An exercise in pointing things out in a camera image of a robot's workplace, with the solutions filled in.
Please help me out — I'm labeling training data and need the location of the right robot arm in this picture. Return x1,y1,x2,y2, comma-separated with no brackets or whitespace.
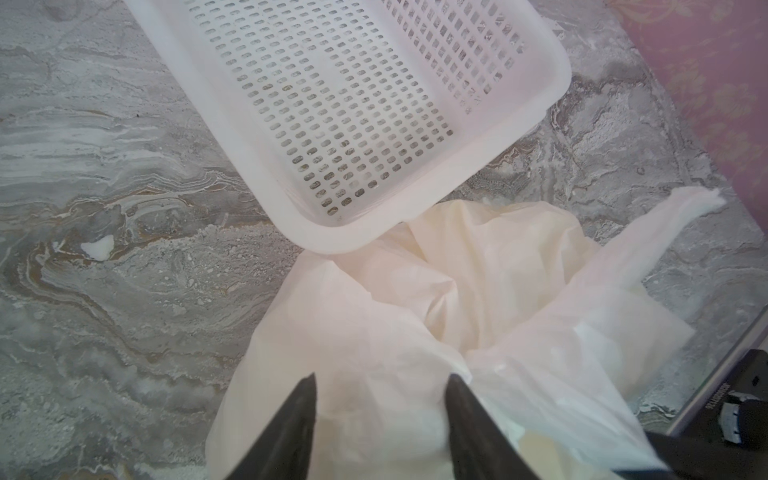
618,349,767,479

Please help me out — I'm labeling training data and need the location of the white perforated plastic basket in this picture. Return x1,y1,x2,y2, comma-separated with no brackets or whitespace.
128,1,571,254

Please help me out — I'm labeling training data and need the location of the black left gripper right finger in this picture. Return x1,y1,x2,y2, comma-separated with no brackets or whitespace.
444,373,538,480

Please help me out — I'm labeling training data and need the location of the white plastic bag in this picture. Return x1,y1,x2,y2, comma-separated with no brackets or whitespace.
205,187,724,479

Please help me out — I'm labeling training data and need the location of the aluminium front rail frame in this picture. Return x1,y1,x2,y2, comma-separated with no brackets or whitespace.
665,306,767,436

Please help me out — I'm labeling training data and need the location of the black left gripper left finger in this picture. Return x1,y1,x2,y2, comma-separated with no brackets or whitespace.
227,373,317,480

